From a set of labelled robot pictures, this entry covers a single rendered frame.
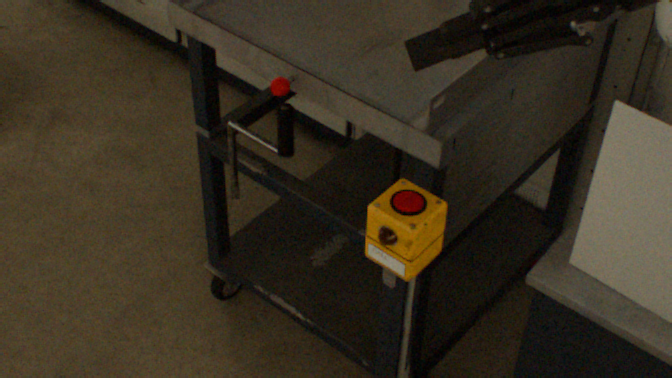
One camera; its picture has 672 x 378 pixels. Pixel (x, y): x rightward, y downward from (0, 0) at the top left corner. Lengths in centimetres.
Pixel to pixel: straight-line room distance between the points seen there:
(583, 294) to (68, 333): 132
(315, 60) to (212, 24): 21
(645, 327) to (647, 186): 22
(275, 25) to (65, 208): 111
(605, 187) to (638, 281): 15
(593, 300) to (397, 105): 43
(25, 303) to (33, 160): 54
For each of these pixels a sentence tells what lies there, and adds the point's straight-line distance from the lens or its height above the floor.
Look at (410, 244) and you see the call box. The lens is 125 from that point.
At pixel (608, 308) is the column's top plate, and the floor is 75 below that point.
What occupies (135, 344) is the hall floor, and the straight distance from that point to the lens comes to 227.
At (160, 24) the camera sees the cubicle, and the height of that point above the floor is 10.
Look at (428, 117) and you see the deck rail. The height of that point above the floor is 88.
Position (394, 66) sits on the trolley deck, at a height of 85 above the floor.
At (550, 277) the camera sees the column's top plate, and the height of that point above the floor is 75.
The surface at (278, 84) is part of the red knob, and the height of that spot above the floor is 83.
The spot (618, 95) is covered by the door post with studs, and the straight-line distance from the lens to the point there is 211.
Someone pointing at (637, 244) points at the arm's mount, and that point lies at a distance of 135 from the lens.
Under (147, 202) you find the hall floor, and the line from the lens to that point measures 260.
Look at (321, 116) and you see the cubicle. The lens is 271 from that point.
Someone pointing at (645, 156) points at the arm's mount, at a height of 99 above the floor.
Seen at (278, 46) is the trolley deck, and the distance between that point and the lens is 164.
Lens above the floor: 177
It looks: 43 degrees down
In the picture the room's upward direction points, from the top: 2 degrees clockwise
